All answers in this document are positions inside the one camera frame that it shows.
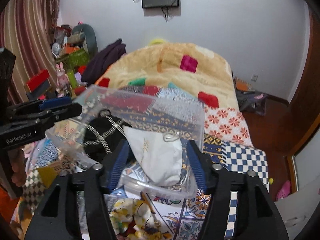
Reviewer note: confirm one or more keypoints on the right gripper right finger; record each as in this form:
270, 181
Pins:
257, 216

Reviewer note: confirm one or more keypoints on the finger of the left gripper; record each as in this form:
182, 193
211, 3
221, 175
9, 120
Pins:
59, 112
55, 102

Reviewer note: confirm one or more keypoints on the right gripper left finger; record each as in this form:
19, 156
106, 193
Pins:
57, 214

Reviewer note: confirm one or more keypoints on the black chain-trimmed bag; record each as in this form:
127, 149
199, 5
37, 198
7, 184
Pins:
103, 134

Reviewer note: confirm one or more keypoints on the white drawstring pouch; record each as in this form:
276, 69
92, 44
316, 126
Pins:
158, 154

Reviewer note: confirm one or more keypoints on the clear plastic storage box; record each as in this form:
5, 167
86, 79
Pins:
183, 117

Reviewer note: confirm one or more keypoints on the person's left hand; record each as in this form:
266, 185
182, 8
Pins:
18, 167

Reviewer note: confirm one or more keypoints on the pink bunny doll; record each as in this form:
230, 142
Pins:
62, 80

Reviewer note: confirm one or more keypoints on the red box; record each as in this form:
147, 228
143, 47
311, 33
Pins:
37, 80

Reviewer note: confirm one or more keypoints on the green bottle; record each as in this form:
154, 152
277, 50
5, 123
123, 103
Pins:
72, 80

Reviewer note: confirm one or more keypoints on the green gift box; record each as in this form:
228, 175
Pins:
75, 59

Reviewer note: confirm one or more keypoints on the dark purple clothing pile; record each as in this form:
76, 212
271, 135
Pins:
102, 61

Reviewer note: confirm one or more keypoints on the floral yellow fabric pouch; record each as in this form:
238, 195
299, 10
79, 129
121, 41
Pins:
133, 219

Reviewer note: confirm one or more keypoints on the patterned patchwork bed sheet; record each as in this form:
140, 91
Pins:
226, 141

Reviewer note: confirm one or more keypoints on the grey green plush toy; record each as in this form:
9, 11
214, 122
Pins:
83, 34

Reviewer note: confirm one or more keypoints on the striped brown curtain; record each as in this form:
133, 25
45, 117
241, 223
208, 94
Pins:
26, 30

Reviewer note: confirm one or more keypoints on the brown wooden door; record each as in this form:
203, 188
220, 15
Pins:
305, 103

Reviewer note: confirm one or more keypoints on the purple backpack on floor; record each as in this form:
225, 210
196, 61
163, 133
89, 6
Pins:
254, 102

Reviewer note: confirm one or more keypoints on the orange notebook on floor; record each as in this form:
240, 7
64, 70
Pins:
243, 86

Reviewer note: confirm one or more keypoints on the beige patchwork plush blanket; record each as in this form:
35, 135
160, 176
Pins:
190, 67

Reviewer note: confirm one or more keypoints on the wall power socket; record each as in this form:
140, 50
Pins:
254, 77

